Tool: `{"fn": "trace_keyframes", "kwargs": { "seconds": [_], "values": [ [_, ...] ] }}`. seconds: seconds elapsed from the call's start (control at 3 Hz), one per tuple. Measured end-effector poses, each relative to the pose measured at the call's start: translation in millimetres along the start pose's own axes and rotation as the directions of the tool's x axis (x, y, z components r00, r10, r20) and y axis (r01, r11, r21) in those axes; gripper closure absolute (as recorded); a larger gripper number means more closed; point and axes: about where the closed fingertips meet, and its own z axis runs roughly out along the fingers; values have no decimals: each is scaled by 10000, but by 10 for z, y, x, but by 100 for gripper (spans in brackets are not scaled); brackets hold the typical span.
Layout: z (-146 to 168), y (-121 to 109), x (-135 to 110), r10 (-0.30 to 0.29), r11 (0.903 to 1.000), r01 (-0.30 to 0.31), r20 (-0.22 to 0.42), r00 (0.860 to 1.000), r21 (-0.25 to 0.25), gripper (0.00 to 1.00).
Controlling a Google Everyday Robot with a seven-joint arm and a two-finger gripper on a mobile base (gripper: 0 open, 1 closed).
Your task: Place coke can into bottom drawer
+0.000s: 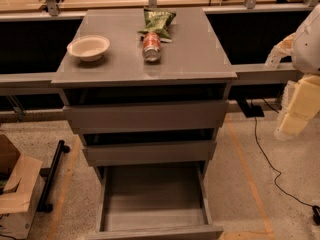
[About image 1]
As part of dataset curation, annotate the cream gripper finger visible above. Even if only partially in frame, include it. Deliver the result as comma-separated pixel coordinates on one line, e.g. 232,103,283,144
265,33,295,69
275,75,320,141

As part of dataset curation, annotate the red coke can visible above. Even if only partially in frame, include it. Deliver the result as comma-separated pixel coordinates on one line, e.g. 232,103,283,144
143,32,161,63

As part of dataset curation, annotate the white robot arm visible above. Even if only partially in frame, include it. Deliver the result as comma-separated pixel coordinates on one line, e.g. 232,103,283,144
265,5,320,140

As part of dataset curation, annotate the grey top drawer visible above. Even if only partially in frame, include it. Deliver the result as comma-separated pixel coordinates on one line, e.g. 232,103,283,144
63,100,228,134

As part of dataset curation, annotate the grey drawer cabinet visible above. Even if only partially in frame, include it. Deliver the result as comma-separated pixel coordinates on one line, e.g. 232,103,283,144
50,6,238,240

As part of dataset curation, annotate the open grey bottom drawer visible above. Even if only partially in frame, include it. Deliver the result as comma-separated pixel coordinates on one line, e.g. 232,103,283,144
85,163,223,240

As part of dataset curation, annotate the black power adapter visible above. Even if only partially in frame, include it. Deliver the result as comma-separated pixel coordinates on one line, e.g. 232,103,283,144
312,205,320,225

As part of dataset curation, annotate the green chip bag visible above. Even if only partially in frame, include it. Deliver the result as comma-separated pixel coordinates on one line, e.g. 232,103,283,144
139,8,176,43

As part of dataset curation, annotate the white paper bowl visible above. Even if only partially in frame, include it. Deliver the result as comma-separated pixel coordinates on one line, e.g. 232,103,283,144
67,35,110,62

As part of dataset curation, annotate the black metal stand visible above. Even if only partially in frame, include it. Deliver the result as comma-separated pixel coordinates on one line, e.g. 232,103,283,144
37,140,70,213

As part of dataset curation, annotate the open cardboard box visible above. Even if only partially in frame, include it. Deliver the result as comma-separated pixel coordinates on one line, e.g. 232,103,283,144
0,134,44,240

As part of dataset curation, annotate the black floor cable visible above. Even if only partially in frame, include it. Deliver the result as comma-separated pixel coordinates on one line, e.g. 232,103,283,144
250,98,316,208

